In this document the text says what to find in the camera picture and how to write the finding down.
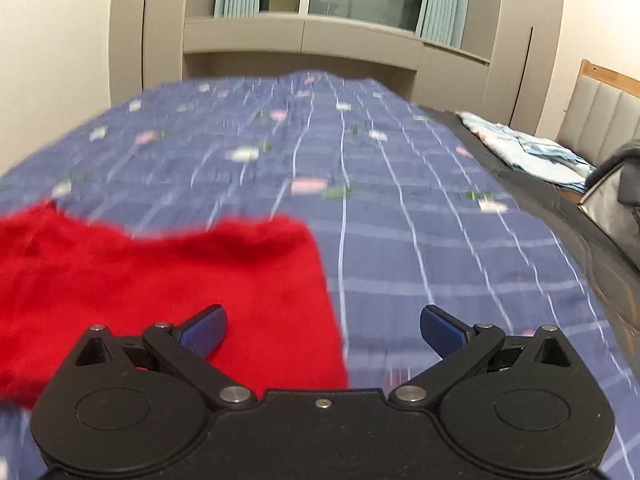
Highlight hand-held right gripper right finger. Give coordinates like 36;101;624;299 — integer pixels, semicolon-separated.
388;304;576;409

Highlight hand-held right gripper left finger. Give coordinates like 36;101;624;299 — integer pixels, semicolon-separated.
75;304;257;411

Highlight red pants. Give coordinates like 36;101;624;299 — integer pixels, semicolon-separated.
0;200;350;409

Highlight blue plaid floral quilt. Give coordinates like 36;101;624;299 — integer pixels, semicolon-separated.
0;70;640;480

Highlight dark grey bed sheet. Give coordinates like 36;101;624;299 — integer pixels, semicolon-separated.
417;105;640;361

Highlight light blue folded blanket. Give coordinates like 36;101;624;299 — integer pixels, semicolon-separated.
457;111;597;192

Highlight silver grey pillow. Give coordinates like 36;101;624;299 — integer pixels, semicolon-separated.
577;160;640;257

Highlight dark grey cloth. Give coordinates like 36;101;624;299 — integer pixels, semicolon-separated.
585;141;640;207

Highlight grey padded wooden headboard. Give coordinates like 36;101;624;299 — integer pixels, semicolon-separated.
555;58;640;169

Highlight beige wardrobe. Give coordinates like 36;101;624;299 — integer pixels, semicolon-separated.
108;0;189;107
410;0;569;142

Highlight beige window cabinet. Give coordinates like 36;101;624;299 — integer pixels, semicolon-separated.
182;13;424;74

